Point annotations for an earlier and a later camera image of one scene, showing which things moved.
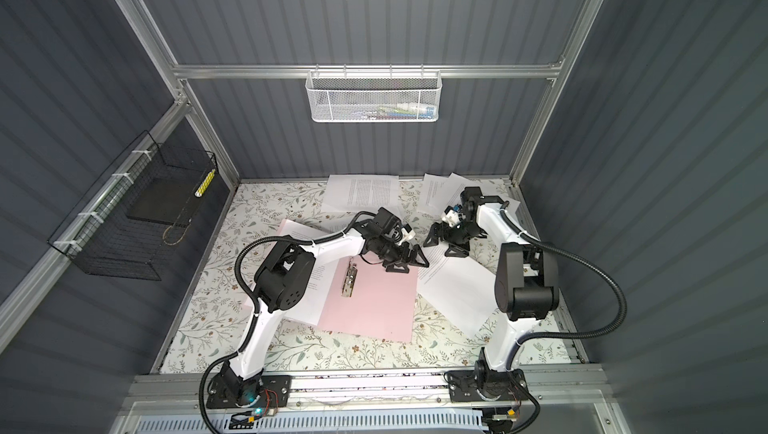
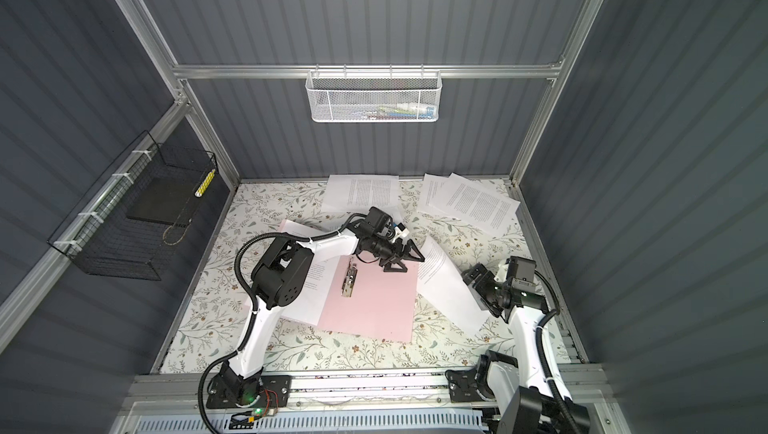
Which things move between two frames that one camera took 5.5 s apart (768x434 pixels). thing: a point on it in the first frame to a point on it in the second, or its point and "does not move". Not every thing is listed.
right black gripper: x=436 y=233 to x=482 y=286
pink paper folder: x=383 y=304 does not move
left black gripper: x=400 y=261 does not move
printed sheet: x=460 y=287 does not move
